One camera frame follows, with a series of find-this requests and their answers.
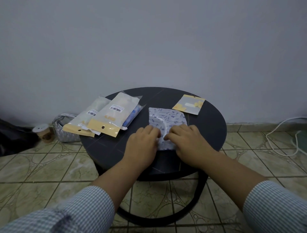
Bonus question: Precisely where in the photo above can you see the person's right hand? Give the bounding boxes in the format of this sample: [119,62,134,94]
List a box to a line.
[163,124,216,168]

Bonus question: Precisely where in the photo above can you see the person's left hand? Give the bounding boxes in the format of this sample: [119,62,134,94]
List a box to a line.
[123,125,161,168]

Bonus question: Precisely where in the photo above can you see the blue flower shower cap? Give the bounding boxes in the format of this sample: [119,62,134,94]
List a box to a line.
[122,105,142,128]

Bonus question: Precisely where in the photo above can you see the stack of yellow small pouches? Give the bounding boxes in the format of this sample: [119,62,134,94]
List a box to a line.
[172,94,206,116]

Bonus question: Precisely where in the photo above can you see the yellow-edged packet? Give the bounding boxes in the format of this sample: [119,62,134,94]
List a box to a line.
[87,92,143,138]

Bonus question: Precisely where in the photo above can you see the cream packet with barcode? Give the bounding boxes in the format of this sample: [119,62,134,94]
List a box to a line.
[63,96,111,138]

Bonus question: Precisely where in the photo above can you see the person's right forearm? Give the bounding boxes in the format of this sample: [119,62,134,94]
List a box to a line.
[199,150,307,233]

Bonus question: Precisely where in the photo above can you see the black round side table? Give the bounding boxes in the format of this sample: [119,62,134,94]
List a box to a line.
[79,87,227,227]

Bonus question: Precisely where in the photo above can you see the silver quilted handbag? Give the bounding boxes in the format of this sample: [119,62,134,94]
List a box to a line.
[52,113,81,143]

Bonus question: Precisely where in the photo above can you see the ribbon spool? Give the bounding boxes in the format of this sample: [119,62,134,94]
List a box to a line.
[32,124,54,144]

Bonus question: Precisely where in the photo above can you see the pale green appliance base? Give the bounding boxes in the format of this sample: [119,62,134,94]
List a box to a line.
[294,130,307,154]

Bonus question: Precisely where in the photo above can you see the black bag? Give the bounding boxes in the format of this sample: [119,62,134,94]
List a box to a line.
[0,119,40,157]

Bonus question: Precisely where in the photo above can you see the white cable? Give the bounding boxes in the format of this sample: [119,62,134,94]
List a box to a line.
[265,117,307,157]

